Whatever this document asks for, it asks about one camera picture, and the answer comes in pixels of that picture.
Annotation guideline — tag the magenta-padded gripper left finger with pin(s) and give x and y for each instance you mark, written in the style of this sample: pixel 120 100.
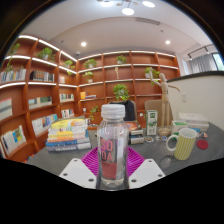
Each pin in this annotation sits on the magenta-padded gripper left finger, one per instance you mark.
pixel 76 173

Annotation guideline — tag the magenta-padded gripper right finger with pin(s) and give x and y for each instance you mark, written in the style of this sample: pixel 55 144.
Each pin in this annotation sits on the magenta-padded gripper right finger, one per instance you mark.
pixel 146 173

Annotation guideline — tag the clear red-labelled water bottle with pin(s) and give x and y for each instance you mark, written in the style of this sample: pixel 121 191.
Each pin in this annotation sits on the clear red-labelled water bottle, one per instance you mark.
pixel 112 150

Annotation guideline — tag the small round printed badge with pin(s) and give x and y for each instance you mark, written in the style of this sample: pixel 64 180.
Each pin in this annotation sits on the small round printed badge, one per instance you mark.
pixel 161 137
pixel 203 135
pixel 149 139

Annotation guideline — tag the colourful book stack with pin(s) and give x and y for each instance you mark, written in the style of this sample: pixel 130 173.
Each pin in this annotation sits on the colourful book stack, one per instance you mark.
pixel 68 135

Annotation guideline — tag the yellow striped white mug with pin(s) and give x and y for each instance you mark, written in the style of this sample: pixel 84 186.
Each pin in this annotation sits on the yellow striped white mug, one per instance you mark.
pixel 185 145

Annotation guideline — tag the small green white carton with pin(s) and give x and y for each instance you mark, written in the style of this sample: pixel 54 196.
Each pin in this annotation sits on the small green white carton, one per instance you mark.
pixel 151 122

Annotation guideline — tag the flat round red coaster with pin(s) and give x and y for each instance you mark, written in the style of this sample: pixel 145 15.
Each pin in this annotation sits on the flat round red coaster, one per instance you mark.
pixel 202 144

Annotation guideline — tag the dark draped chair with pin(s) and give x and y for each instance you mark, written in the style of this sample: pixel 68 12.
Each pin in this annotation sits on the dark draped chair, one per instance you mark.
pixel 130 111

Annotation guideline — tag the tan upholstered chair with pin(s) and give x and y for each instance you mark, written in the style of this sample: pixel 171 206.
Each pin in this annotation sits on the tan upholstered chair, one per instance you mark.
pixel 153 105

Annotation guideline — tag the white book stack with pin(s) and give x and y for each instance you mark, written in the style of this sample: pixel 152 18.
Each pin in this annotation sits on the white book stack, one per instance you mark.
pixel 195 120

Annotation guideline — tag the wooden artist mannequin figure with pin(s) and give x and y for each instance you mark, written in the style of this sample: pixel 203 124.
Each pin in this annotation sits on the wooden artist mannequin figure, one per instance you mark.
pixel 164 100

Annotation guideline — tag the wooden bookshelf unit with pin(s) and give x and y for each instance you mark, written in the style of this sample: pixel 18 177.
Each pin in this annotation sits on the wooden bookshelf unit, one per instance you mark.
pixel 20 100

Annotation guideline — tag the grey curtain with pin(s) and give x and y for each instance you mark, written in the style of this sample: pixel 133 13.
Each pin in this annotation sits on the grey curtain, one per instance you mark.
pixel 203 62

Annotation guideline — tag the recessed ceiling downlight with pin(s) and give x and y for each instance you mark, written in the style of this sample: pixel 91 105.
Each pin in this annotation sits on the recessed ceiling downlight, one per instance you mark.
pixel 83 44
pixel 167 42

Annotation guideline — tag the window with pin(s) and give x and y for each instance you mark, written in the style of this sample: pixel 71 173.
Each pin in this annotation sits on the window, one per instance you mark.
pixel 219 61

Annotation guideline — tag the ceiling air vent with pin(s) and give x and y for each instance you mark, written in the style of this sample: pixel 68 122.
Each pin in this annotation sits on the ceiling air vent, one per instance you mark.
pixel 148 21

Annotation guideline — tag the ceiling lamp with round bulbs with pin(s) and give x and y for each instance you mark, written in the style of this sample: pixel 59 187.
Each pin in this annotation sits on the ceiling lamp with round bulbs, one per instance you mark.
pixel 128 11

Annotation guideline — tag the white wall outlet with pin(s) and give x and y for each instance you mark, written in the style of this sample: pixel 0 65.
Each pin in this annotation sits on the white wall outlet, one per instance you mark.
pixel 184 97

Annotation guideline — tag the black ceiling track light rail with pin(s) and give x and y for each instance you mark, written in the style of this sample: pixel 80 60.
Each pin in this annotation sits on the black ceiling track light rail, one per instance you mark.
pixel 200 51

